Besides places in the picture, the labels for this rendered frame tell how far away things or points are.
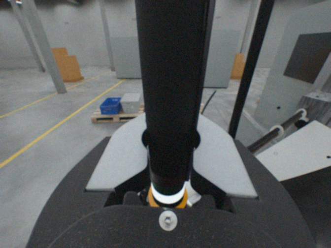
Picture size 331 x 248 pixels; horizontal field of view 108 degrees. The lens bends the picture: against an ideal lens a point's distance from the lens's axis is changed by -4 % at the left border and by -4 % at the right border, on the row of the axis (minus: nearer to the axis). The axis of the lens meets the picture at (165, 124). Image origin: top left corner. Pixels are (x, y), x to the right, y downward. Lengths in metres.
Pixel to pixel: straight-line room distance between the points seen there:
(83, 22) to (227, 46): 11.51
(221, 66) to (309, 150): 5.43
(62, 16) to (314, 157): 15.42
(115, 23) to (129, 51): 5.99
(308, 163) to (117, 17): 13.07
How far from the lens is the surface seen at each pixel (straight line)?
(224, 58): 5.83
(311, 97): 0.64
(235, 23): 13.03
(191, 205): 0.19
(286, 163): 0.52
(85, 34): 14.30
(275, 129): 0.37
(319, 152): 0.52
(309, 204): 0.25
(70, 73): 8.35
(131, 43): 7.39
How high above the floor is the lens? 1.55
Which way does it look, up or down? 31 degrees down
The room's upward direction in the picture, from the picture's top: straight up
